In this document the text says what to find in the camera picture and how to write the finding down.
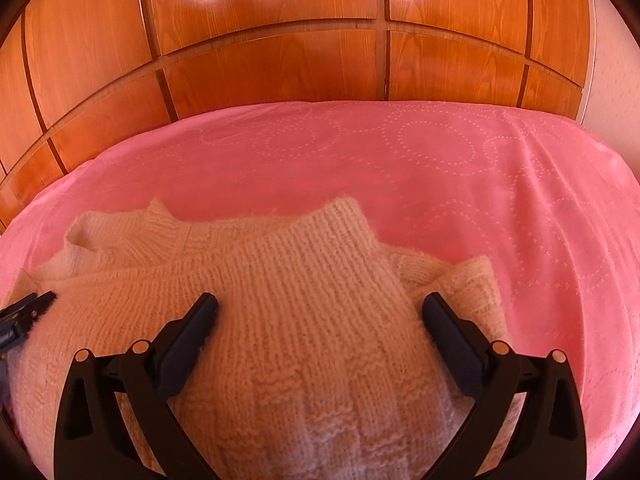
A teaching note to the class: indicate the wooden wardrobe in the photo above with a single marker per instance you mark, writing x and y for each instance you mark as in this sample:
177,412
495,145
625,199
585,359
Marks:
275,60

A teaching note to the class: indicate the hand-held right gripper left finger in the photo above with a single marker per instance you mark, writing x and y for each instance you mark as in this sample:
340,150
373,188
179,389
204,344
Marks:
187,345

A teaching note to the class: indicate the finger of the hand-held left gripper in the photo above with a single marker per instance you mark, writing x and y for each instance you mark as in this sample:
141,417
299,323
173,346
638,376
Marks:
37,302

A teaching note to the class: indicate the cream knitted sweater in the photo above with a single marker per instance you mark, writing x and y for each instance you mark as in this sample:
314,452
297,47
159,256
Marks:
310,285

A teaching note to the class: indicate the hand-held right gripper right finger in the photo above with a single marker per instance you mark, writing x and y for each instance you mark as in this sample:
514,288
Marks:
450,345

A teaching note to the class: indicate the pink blanket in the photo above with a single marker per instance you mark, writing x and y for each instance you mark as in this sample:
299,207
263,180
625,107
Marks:
450,185

